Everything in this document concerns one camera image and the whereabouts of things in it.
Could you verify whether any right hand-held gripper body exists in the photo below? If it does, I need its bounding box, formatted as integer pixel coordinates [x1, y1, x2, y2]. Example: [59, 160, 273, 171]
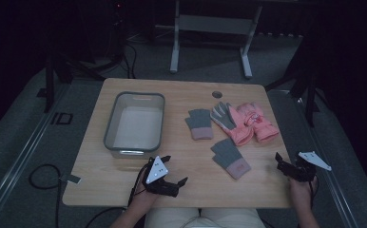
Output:
[293, 151, 333, 183]

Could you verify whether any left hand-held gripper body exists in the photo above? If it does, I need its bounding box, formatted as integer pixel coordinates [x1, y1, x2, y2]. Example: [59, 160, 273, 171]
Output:
[142, 155, 181, 198]

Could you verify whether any pink padded glove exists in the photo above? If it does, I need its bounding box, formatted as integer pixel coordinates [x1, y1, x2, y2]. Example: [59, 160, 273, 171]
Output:
[237, 101, 280, 143]
[209, 102, 255, 147]

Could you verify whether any person's right hand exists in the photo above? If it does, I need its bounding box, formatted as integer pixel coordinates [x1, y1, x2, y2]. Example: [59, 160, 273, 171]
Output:
[288, 175, 319, 208]

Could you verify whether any person's left hand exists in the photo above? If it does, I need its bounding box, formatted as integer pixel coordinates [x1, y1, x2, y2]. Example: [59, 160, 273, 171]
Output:
[129, 170, 161, 208]

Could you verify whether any person's beige trousers lap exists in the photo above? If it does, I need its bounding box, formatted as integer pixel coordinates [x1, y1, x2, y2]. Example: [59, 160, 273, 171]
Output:
[143, 207, 267, 228]

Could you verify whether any grey rimmed translucent plastic bin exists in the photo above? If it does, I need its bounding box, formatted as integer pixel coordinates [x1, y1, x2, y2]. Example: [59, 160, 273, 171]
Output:
[103, 91, 166, 160]

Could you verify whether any grey knit glove pink cuff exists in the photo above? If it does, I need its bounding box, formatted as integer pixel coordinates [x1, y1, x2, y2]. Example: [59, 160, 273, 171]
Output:
[210, 138, 252, 181]
[184, 108, 215, 141]

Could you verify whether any black tripod stand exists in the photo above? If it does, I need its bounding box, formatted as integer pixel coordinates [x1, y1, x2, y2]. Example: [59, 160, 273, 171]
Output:
[264, 29, 333, 128]
[43, 0, 126, 114]

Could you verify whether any black square floor plate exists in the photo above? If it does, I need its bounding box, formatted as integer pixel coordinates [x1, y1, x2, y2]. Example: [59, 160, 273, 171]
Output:
[50, 111, 74, 125]

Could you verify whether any metal floor rail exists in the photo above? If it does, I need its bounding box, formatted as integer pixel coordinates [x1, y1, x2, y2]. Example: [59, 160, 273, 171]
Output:
[0, 83, 72, 226]
[294, 94, 358, 228]

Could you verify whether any left hand-held gripper black cable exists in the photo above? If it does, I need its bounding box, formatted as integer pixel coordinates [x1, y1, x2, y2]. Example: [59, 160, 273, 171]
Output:
[126, 163, 151, 208]

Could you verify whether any hand-held gripper black cable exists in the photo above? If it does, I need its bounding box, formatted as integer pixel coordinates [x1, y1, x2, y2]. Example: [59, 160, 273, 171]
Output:
[126, 163, 151, 208]
[308, 176, 320, 210]

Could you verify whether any right hand-held gripper black cable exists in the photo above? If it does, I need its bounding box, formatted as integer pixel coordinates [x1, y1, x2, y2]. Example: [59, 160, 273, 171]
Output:
[308, 176, 320, 210]

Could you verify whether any small grey metal bracket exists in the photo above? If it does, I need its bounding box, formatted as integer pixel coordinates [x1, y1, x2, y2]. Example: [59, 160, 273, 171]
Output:
[58, 174, 82, 185]

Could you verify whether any black looped floor cable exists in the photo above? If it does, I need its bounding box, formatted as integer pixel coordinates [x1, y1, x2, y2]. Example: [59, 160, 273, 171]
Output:
[29, 163, 63, 228]

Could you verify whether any black cable by tripod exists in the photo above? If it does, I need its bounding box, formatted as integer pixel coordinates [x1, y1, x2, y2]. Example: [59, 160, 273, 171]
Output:
[121, 41, 138, 80]

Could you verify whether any white metal desk frame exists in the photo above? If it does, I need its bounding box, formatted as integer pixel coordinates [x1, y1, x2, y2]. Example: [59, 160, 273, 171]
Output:
[169, 0, 263, 80]

